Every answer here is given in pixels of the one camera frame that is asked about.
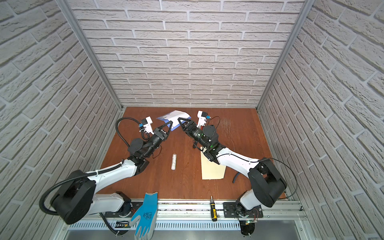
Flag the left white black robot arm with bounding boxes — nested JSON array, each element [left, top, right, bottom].
[[39, 122, 173, 225]]

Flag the left black corrugated cable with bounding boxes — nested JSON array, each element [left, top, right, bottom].
[[38, 116, 151, 236]]

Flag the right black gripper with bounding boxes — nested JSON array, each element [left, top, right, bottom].
[[180, 118, 212, 152]]

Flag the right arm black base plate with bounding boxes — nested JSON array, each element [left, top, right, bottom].
[[223, 202, 264, 219]]

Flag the blue grey work glove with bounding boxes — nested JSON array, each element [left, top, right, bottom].
[[129, 192, 158, 240]]

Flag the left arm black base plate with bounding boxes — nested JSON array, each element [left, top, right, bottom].
[[104, 202, 143, 218]]

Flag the white letter with blue border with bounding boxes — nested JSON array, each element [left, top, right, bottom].
[[157, 110, 191, 131]]

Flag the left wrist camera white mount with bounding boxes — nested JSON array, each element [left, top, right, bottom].
[[139, 117, 154, 135]]

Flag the aluminium front rail frame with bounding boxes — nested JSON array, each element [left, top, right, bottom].
[[49, 191, 316, 240]]

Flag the blue handled pliers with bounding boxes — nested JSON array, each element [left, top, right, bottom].
[[232, 172, 240, 184]]

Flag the white glue stick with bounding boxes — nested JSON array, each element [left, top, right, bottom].
[[171, 154, 177, 170]]

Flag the black yellow screwdriver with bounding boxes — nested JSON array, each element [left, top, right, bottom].
[[210, 196, 218, 222]]

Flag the cream yellow envelope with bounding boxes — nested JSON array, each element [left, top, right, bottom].
[[201, 152, 226, 180]]

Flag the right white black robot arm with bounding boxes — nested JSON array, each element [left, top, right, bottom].
[[178, 118, 287, 217]]

